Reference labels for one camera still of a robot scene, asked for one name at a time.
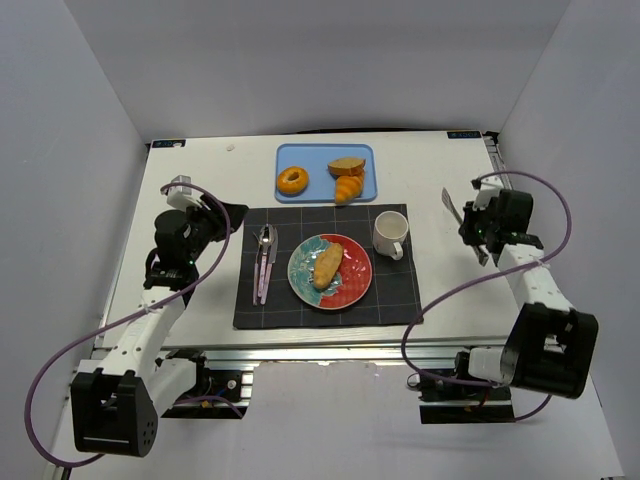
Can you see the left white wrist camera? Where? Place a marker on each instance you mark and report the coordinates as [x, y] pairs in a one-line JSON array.
[[180, 192]]

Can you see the right blue corner label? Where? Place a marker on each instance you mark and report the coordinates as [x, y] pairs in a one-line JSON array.
[[464, 134]]

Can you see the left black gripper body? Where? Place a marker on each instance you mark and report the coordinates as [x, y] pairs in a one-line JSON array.
[[220, 220]]

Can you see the dark checked placemat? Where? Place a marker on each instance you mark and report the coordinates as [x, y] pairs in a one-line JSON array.
[[393, 297]]

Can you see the left blue corner label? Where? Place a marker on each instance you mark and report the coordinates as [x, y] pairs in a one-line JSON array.
[[168, 143]]

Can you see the pink handled fork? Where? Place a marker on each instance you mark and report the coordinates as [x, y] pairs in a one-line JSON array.
[[260, 237]]

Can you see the orange donut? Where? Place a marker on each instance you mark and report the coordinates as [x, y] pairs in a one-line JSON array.
[[292, 180]]

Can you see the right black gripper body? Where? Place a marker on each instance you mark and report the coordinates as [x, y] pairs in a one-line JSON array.
[[473, 232]]

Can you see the teal and red plate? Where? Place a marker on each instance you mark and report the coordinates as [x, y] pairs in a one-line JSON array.
[[350, 283]]

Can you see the blue corner label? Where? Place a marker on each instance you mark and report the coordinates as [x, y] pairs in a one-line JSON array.
[[168, 143], [464, 134]]

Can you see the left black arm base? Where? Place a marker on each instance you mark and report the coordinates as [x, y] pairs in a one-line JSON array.
[[217, 393]]

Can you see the pink handled spoon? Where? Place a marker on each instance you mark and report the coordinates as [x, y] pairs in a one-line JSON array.
[[267, 245]]

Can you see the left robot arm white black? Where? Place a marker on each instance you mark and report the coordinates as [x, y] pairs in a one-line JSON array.
[[116, 408]]

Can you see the blue plastic tray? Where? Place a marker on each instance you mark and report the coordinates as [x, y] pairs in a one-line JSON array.
[[314, 158]]

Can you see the sliced round bread loaf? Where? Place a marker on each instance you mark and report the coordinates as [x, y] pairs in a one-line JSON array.
[[347, 166]]

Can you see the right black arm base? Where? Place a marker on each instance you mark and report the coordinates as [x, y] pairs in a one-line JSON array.
[[443, 403]]

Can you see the metal tongs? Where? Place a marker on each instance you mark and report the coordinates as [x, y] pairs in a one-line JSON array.
[[480, 254]]

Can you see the white ceramic mug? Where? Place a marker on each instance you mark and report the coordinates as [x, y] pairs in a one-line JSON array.
[[390, 231]]

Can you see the pink handled knife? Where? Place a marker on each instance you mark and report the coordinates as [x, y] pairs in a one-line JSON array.
[[270, 263]]

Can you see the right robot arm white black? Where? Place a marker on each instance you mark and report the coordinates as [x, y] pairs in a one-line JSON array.
[[551, 344]]

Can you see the golden croissant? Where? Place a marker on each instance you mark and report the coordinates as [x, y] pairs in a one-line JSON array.
[[347, 188]]

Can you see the long tan bread roll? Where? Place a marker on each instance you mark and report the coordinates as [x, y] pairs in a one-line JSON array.
[[326, 265]]

